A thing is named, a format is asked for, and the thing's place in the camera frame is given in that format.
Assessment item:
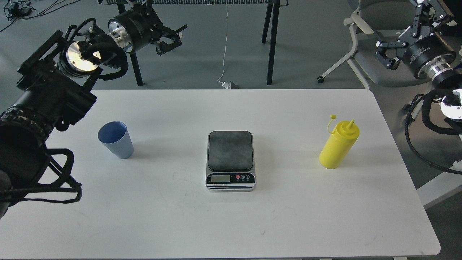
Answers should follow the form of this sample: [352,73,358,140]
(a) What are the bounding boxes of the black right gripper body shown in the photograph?
[397,25,457,80]

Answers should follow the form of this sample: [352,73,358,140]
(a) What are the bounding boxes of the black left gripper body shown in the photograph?
[108,4,162,54]

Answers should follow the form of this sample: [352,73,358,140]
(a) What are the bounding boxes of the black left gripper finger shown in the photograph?
[156,39,182,56]
[157,24,188,37]

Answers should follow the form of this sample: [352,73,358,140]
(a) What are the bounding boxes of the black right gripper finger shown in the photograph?
[374,32,408,70]
[410,0,455,38]

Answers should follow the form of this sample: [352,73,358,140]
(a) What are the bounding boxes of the yellow squeeze bottle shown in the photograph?
[318,114,360,169]

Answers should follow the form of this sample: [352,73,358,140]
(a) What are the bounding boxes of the blue ribbed plastic cup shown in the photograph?
[97,121,134,159]

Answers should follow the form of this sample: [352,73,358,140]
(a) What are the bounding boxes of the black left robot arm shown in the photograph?
[0,0,187,216]

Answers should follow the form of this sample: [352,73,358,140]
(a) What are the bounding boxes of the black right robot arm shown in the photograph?
[374,0,461,174]

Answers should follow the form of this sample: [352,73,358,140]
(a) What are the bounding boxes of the digital kitchen scale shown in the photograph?
[205,130,256,192]

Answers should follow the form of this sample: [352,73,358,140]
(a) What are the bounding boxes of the grey office chair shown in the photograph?
[317,0,462,120]

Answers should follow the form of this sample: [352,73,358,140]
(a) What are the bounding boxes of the black legged background table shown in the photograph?
[99,0,290,90]

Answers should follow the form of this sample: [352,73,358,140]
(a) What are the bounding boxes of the white side table edge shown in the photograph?
[417,172,462,209]

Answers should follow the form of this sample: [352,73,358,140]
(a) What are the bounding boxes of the white hanging cable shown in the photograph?
[217,3,231,89]

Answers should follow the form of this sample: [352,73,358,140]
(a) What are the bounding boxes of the black floor cables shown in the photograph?
[0,0,82,32]

